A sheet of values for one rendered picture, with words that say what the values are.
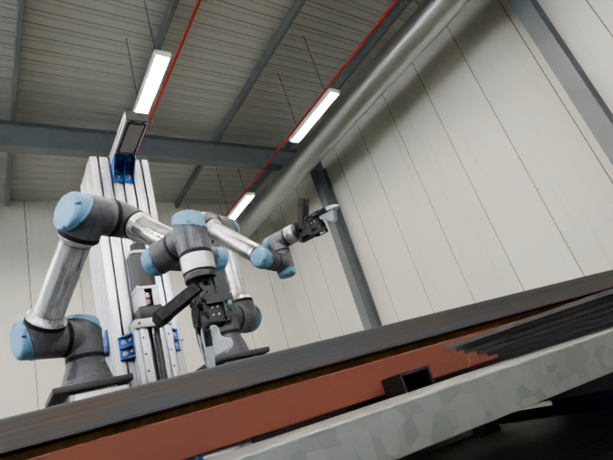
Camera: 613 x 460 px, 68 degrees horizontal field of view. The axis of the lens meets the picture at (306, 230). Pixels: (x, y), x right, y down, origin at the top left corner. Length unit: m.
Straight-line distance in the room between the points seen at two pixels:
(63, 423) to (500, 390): 0.45
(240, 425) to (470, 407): 0.33
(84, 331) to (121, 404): 1.06
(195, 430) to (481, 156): 8.71
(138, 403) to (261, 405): 0.15
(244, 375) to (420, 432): 0.34
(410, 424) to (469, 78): 9.31
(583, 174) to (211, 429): 7.88
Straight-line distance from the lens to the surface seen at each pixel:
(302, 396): 0.64
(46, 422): 0.60
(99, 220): 1.43
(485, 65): 9.42
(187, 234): 1.05
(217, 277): 1.03
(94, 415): 0.60
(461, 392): 0.35
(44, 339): 1.58
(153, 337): 1.81
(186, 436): 0.60
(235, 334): 1.79
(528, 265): 8.62
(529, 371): 0.40
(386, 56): 8.70
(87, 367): 1.62
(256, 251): 1.71
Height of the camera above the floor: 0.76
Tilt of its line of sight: 21 degrees up
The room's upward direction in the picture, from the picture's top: 18 degrees counter-clockwise
